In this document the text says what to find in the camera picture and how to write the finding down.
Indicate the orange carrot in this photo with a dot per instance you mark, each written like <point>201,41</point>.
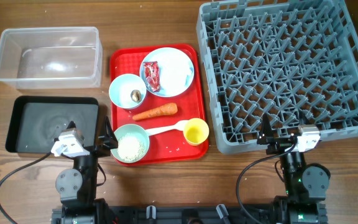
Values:
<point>164,110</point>

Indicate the brown nut shell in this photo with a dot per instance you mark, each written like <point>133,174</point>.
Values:
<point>136,96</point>

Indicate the black plastic bin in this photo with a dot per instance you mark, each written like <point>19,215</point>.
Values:
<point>37,121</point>

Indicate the red plastic tray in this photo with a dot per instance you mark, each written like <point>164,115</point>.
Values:
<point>169,146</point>

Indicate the yellow plastic cup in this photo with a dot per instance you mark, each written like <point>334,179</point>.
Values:
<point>196,131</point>

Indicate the white tissue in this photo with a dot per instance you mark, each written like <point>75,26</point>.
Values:
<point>175,74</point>

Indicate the light blue plate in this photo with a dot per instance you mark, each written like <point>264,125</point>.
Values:
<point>167,54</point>

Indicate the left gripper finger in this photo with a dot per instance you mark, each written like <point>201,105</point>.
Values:
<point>106,138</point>
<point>71,125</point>

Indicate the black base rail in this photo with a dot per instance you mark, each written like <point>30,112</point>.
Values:
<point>265,213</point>

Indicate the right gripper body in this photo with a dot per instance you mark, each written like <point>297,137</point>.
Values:
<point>279,145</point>

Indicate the grey dishwasher rack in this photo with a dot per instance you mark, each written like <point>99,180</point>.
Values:
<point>281,60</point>

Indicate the clear plastic bin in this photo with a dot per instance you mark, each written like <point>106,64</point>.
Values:
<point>51,58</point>

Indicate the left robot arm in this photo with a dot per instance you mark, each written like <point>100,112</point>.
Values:
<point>77,186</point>

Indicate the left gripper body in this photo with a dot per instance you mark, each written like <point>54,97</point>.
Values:
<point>97,151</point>

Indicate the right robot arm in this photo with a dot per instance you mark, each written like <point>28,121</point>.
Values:
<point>305,184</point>

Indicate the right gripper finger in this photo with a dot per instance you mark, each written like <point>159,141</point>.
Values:
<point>303,120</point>
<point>266,133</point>

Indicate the white rice pile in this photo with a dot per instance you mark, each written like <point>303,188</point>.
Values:
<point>130,148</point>

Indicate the white plastic spoon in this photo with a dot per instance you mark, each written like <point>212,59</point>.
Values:
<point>180,125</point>

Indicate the red snack wrapper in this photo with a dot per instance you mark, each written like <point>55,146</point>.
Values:
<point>152,75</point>

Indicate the light blue bowl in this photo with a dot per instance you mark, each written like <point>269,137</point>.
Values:
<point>120,91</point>

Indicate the pale green bowl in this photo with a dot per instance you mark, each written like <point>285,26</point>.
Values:
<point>136,130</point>

